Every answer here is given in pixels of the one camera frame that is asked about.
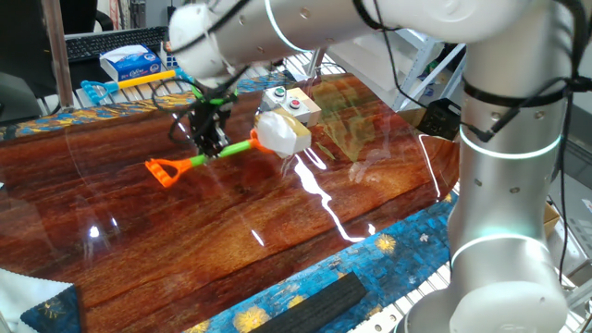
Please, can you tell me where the silver robot mounting plate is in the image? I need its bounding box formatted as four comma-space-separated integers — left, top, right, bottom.
346, 277, 463, 333

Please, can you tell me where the blue yellow toy shovel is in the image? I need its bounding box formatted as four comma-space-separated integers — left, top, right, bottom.
80, 67, 195, 106

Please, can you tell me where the white metal shelf rack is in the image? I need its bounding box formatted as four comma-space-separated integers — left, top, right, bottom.
323, 27, 468, 112

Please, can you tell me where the glossy wood grain mat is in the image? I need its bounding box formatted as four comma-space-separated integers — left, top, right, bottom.
0, 73, 462, 333

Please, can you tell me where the blue white tissue box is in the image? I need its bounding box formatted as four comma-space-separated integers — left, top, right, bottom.
99, 43, 164, 83

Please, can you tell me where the orange green toy shovel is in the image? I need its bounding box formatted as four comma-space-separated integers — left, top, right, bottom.
144, 128, 278, 189

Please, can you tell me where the white red button box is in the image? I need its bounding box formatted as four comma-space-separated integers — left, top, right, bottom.
279, 94, 312, 124

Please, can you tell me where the black foam block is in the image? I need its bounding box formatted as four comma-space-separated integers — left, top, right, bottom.
249, 271, 369, 333

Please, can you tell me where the brown cardboard box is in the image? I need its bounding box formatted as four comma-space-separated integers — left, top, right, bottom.
543, 201, 563, 240

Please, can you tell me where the black power adapter box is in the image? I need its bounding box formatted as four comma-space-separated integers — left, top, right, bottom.
415, 96, 463, 141

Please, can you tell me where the white tissue sheet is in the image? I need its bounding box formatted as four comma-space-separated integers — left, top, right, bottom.
255, 112, 300, 158

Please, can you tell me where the black computer monitor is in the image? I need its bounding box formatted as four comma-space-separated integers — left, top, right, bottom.
0, 0, 59, 101

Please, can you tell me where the black computer keyboard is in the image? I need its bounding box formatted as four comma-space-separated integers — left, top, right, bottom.
64, 26, 170, 64

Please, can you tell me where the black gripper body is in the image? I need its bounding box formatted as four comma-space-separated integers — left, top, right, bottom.
188, 102, 232, 135

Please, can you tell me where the aluminium profile post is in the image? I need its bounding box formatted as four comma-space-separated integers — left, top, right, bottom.
41, 0, 76, 112

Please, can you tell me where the gold tissue pack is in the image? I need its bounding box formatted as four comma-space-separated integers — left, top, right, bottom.
272, 108, 314, 154

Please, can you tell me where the white green button box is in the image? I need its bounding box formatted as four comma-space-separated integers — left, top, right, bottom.
261, 85, 291, 113

